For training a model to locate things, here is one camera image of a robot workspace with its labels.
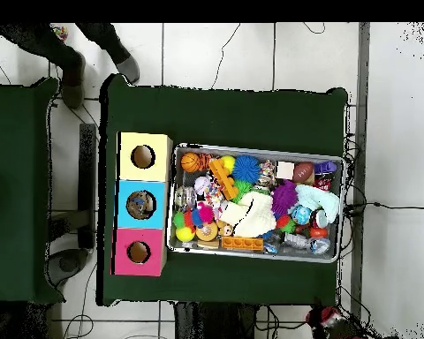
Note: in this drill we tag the orange toy brick round studs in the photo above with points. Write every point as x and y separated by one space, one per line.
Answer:
224 178

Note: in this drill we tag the long orange toy brick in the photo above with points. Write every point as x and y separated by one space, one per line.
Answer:
242 244

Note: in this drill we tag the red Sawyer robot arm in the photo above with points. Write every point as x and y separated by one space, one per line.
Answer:
332 321

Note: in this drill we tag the wooden box three holes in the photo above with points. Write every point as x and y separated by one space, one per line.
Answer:
159 173

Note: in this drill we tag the clear shallow mesh bin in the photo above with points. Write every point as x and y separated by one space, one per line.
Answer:
254 149

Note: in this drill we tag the yellow ball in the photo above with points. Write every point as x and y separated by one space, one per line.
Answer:
228 163

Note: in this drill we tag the small orange basketball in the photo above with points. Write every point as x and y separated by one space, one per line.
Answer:
191 162

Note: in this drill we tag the blue spiky ball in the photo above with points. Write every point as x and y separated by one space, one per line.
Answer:
246 169

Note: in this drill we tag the cream knitted cloth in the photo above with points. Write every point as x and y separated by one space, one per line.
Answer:
249 215

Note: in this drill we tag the purple spiky ball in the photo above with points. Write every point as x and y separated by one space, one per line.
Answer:
285 198

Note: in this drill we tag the wooden cube block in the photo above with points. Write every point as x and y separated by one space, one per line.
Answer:
285 169

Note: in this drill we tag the brown toy football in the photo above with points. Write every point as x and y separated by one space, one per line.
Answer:
304 171

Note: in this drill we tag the light blue cloth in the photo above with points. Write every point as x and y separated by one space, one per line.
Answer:
319 200

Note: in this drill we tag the black upright bar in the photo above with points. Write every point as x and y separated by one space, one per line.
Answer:
87 183

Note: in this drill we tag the grey object on floor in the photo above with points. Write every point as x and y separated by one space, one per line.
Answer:
128 68

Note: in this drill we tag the grey round base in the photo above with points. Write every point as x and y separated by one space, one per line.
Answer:
69 263

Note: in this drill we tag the dark green side table cloth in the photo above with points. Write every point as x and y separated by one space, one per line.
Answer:
18 212

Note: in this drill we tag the person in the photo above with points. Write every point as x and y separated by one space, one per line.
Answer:
49 46

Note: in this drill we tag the small colourful item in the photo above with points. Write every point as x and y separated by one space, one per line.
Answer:
61 32

